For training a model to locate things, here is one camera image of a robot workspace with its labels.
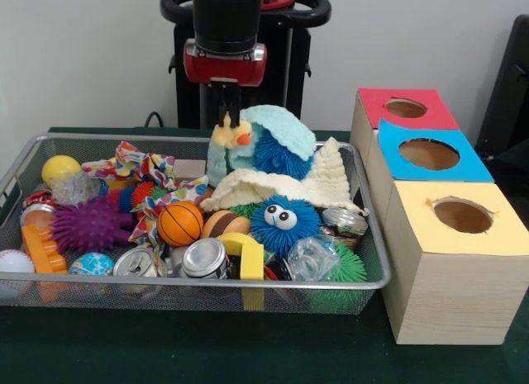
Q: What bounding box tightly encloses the black chair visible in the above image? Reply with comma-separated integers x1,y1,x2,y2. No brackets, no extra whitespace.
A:
475,15,529,205

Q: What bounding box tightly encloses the yellow ball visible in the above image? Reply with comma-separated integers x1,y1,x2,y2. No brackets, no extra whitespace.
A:
41,155,82,187

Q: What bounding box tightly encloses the small orange basketball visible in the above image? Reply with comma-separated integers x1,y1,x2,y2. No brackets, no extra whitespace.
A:
157,201,205,247

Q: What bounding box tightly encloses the blue fuzzy ball with eyes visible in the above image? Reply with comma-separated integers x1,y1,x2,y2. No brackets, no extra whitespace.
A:
250,194,322,259

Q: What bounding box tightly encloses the cream yellow waffle cloth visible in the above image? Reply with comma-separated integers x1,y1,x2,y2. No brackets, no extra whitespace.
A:
200,137,369,216

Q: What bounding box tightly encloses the mint green waffle cloth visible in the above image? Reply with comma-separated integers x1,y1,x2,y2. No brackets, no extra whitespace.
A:
206,104,317,187

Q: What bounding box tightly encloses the wooden box with three holes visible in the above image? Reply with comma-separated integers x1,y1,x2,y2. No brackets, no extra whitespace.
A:
350,88,529,345

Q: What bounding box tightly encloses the globe print ball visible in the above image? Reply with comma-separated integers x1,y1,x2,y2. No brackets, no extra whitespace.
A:
69,252,115,277

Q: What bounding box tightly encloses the blue spiky ball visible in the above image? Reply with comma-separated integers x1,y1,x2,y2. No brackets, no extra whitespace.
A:
252,128,314,181

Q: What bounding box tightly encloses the orange plastic block toy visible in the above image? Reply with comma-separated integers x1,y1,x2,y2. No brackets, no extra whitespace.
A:
21,225,69,276

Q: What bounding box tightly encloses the yellow plush duck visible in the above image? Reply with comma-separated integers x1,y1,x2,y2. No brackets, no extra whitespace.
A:
210,113,254,150

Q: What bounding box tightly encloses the yellow plastic block toy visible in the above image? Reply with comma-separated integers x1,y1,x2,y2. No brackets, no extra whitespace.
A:
217,232,265,282

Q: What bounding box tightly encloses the green spiky ball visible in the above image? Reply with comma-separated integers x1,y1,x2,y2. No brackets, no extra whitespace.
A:
310,244,368,312

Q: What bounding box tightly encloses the dark green table cloth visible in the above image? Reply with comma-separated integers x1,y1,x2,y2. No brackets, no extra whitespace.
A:
0,126,529,384

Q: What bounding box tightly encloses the wooden cube block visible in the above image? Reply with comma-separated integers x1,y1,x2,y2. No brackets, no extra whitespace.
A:
173,159,207,183

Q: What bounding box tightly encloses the shallow wire mesh bin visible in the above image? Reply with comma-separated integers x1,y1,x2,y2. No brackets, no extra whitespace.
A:
0,134,392,315

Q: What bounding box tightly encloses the silver metal can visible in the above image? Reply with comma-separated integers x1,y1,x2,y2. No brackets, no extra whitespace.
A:
180,238,229,279

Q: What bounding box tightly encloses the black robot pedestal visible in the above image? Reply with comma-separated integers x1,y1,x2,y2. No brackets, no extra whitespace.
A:
161,0,331,129

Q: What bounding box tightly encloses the colourful patterned cloth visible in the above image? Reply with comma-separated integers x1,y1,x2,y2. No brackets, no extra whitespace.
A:
82,141,177,192
128,178,209,244

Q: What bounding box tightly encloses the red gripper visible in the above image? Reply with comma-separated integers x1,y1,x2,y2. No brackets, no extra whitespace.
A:
183,39,269,127

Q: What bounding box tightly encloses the purple spiky ball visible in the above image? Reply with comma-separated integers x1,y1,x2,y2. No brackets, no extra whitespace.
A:
51,198,135,254

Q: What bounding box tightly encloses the white baseball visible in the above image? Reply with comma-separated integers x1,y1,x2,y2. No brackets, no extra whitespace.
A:
0,249,36,299

